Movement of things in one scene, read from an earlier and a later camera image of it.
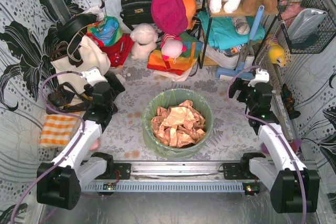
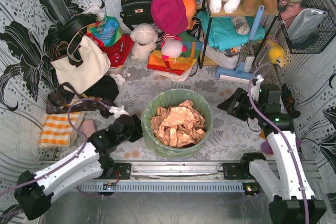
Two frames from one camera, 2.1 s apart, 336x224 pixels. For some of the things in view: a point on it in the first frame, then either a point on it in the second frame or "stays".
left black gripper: (113, 83) → (135, 128)
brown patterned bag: (66, 98) stays
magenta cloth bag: (168, 11) stays
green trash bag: (169, 97) stays
